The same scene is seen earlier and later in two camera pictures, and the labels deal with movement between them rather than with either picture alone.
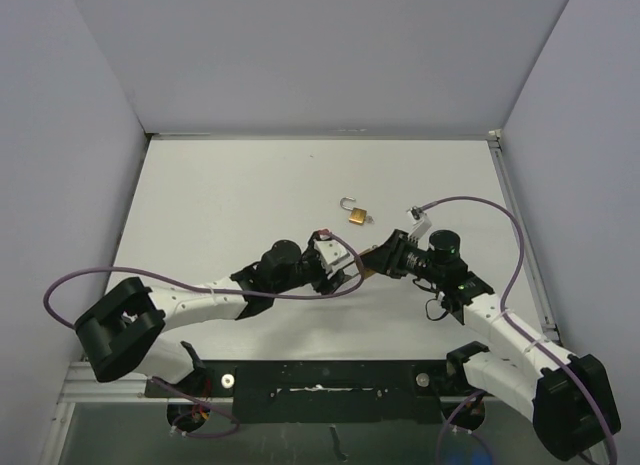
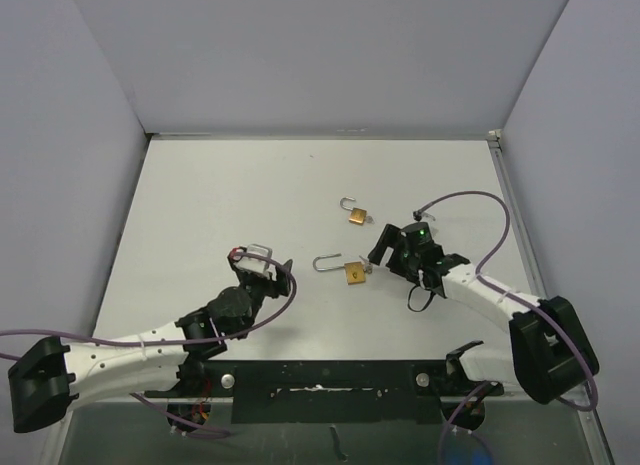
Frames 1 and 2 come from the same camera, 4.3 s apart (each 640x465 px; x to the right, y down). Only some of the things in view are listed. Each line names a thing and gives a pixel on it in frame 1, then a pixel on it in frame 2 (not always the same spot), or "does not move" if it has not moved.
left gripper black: (323, 284) → (281, 280)
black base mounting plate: (325, 391) does not move
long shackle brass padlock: (368, 272) → (355, 270)
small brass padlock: (356, 215) does not move
